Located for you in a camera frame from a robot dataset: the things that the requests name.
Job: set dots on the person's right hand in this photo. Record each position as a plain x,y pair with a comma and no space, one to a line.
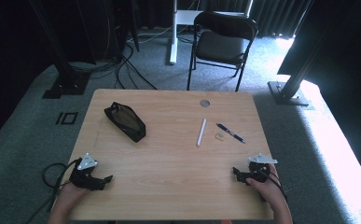
270,189

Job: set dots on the black metal stand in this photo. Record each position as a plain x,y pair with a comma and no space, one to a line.
64,77
290,90

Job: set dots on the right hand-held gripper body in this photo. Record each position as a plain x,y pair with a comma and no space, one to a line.
257,169

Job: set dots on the black folding chair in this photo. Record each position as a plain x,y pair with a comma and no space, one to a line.
221,46

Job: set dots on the black mesh pencil case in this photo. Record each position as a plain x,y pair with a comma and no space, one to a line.
126,122

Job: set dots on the round grey table grommet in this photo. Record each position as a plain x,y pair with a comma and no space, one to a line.
204,103

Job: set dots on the white pen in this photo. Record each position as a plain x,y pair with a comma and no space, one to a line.
201,132

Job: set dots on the person's left hand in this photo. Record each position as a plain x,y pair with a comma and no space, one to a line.
71,196

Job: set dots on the dark pleated curtain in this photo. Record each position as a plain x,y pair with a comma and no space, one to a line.
274,15

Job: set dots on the small yellowish eraser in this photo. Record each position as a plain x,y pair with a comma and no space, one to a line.
219,136

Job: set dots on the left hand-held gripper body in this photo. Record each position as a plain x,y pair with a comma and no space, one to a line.
85,174

